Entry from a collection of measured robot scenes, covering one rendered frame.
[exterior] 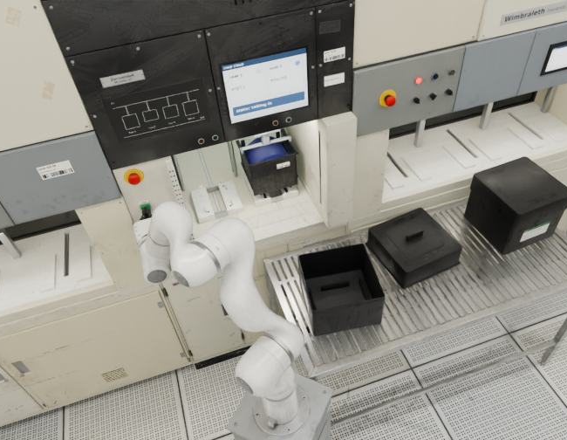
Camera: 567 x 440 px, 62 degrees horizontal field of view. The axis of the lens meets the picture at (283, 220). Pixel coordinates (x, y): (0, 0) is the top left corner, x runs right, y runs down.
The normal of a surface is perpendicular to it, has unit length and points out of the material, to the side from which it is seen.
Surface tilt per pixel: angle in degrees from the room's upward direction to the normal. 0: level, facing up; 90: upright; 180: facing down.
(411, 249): 0
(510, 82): 90
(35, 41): 90
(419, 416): 0
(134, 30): 90
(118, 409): 0
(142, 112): 90
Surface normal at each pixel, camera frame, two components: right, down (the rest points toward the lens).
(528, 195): -0.07, -0.71
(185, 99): 0.31, 0.65
